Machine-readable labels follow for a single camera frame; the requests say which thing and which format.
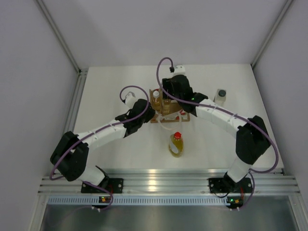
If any white-capped yellow bottle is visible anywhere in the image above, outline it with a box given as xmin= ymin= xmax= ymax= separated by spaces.
xmin=152 ymin=90 xmax=161 ymax=112
xmin=162 ymin=99 xmax=171 ymax=116

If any burlap watermelon print canvas bag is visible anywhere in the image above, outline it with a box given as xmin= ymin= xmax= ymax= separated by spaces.
xmin=149 ymin=89 xmax=190 ymax=131

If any grey-capped clear bottle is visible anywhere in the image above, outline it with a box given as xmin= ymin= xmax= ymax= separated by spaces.
xmin=214 ymin=89 xmax=227 ymax=106

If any red-capped yellow bottle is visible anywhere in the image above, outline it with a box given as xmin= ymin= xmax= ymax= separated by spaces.
xmin=168 ymin=132 xmax=184 ymax=157

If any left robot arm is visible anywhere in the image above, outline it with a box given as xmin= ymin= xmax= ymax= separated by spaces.
xmin=50 ymin=98 xmax=155 ymax=193

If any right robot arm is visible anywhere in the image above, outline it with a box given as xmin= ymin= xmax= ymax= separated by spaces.
xmin=162 ymin=75 xmax=271 ymax=193

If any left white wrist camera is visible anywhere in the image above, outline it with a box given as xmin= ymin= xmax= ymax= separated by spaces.
xmin=124 ymin=91 xmax=138 ymax=109

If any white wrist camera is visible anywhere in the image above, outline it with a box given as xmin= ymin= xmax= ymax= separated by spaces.
xmin=169 ymin=65 xmax=186 ymax=77
xmin=124 ymin=91 xmax=138 ymax=109

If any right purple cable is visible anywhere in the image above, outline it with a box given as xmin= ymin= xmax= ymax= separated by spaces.
xmin=156 ymin=57 xmax=280 ymax=173

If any purple cable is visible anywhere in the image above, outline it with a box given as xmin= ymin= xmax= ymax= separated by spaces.
xmin=49 ymin=85 xmax=149 ymax=181
xmin=156 ymin=57 xmax=280 ymax=173

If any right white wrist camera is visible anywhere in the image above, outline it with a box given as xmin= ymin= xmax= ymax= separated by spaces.
xmin=169 ymin=65 xmax=186 ymax=77

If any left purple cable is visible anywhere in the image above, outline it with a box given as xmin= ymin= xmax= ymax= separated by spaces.
xmin=49 ymin=85 xmax=149 ymax=181

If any left aluminium frame post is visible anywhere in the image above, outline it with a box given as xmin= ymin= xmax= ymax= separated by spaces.
xmin=34 ymin=0 xmax=81 ymax=76

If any aluminium frame post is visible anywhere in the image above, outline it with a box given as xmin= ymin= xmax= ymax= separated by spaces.
xmin=250 ymin=0 xmax=295 ymax=70
xmin=34 ymin=0 xmax=81 ymax=76

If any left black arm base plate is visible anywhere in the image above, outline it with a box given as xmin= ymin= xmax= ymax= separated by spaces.
xmin=81 ymin=178 xmax=124 ymax=194

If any white slotted cable duct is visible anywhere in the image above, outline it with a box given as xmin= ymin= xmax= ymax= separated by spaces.
xmin=48 ymin=195 xmax=241 ymax=206

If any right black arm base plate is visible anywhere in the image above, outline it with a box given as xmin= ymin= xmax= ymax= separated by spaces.
xmin=208 ymin=178 xmax=253 ymax=194

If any right aluminium frame post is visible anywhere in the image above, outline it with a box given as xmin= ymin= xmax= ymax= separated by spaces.
xmin=250 ymin=0 xmax=295 ymax=70

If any aluminium mounting rail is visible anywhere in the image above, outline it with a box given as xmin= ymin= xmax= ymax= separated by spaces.
xmin=37 ymin=168 xmax=301 ymax=197

